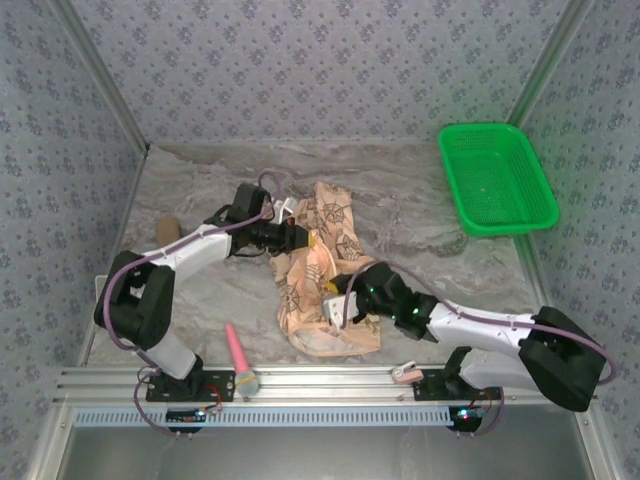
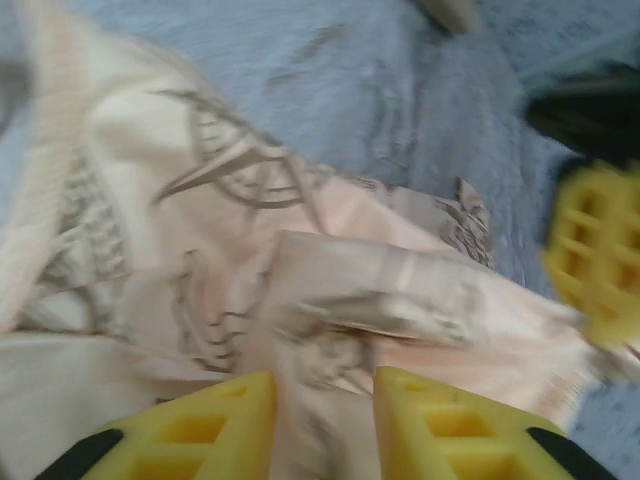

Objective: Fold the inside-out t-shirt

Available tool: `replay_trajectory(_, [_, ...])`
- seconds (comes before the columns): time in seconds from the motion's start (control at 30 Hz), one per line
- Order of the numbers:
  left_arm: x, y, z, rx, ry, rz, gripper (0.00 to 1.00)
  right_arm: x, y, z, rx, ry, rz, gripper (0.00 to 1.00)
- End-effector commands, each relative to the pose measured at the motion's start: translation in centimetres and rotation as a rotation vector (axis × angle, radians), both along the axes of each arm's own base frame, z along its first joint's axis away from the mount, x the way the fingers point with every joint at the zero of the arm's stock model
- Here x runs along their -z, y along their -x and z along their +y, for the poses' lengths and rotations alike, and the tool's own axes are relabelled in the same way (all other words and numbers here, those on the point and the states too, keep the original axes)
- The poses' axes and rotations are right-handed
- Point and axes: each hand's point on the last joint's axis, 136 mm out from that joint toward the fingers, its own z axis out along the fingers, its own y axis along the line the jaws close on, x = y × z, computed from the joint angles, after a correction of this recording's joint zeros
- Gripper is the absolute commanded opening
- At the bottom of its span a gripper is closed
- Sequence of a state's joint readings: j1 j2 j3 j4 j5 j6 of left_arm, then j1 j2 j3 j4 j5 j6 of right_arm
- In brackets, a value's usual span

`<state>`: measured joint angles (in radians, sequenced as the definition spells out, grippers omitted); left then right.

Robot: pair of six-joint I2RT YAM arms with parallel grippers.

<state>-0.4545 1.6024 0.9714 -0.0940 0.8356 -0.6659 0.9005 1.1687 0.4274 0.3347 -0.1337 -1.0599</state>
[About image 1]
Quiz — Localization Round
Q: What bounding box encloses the slotted pale blue cable duct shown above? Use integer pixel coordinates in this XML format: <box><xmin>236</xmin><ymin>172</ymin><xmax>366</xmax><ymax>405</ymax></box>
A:
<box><xmin>72</xmin><ymin>405</ymin><xmax>456</xmax><ymax>429</ymax></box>

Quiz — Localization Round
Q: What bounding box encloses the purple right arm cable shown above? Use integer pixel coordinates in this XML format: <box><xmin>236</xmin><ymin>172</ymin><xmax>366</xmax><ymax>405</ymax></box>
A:
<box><xmin>342</xmin><ymin>259</ymin><xmax>615</xmax><ymax>437</ymax></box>

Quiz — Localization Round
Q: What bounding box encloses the pink and white clip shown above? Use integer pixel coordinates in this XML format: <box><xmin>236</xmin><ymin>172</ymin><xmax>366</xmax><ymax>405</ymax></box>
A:
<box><xmin>392</xmin><ymin>360</ymin><xmax>425</xmax><ymax>385</ymax></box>

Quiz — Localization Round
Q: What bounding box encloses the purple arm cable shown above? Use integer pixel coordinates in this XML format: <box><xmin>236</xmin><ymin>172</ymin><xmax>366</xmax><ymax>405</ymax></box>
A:
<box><xmin>102</xmin><ymin>169</ymin><xmax>301</xmax><ymax>437</ymax></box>
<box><xmin>342</xmin><ymin>259</ymin><xmax>615</xmax><ymax>437</ymax></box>

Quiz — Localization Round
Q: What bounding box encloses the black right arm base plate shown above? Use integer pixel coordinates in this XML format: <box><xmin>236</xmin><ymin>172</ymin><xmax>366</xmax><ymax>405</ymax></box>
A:
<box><xmin>412</xmin><ymin>368</ymin><xmax>504</xmax><ymax>401</ymax></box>

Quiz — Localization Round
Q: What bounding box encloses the brown cardboard tube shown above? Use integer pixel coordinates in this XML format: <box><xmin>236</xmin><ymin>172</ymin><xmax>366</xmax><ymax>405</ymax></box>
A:
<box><xmin>156</xmin><ymin>216</ymin><xmax>182</xmax><ymax>246</ymax></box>

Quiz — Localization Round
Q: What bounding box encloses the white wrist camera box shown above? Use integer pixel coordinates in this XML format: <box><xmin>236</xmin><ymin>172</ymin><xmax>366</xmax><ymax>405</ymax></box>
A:
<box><xmin>322</xmin><ymin>292</ymin><xmax>365</xmax><ymax>332</ymax></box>
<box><xmin>271</xmin><ymin>197</ymin><xmax>300</xmax><ymax>225</ymax></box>

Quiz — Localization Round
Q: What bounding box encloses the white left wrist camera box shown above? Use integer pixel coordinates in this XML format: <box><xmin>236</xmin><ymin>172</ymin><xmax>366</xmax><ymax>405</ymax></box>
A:
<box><xmin>271</xmin><ymin>197</ymin><xmax>300</xmax><ymax>225</ymax></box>

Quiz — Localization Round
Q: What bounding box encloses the green plastic basket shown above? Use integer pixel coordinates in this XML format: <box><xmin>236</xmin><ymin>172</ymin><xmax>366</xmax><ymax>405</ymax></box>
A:
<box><xmin>438</xmin><ymin>122</ymin><xmax>560</xmax><ymax>238</ymax></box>

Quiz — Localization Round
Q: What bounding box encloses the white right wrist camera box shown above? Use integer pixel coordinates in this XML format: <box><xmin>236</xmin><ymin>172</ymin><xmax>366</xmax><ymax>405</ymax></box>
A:
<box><xmin>322</xmin><ymin>292</ymin><xmax>365</xmax><ymax>332</ymax></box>

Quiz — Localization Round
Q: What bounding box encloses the aluminium frame post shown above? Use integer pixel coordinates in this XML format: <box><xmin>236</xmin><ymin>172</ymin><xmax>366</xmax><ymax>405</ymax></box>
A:
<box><xmin>49</xmin><ymin>0</ymin><xmax>152</xmax><ymax>154</ymax></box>
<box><xmin>504</xmin><ymin>0</ymin><xmax>599</xmax><ymax>132</ymax></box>

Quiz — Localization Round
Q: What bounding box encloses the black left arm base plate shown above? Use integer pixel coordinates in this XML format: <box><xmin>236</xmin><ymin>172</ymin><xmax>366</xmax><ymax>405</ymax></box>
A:
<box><xmin>144</xmin><ymin>368</ymin><xmax>236</xmax><ymax>404</ymax></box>

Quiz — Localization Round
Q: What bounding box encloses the peach printed t-shirt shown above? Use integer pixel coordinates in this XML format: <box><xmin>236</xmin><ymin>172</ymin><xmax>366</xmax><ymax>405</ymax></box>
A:
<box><xmin>271</xmin><ymin>180</ymin><xmax>384</xmax><ymax>359</ymax></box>

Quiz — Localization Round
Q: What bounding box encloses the pink toy microphone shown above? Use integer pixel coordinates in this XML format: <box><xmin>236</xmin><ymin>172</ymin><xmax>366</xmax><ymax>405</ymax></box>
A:
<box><xmin>223</xmin><ymin>323</ymin><xmax>260</xmax><ymax>400</ymax></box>

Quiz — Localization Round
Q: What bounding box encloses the grey metal panel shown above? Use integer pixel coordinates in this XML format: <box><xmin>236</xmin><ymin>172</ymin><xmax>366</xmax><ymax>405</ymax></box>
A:
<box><xmin>67</xmin><ymin>425</ymin><xmax>594</xmax><ymax>480</ymax></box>

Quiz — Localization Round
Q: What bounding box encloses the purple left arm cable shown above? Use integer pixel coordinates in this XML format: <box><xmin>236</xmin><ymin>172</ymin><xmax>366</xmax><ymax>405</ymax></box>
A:
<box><xmin>102</xmin><ymin>169</ymin><xmax>301</xmax><ymax>437</ymax></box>

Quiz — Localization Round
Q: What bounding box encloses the aluminium mounting rail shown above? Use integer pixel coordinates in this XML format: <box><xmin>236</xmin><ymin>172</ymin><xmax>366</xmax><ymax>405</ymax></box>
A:
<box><xmin>52</xmin><ymin>363</ymin><xmax>599</xmax><ymax>405</ymax></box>

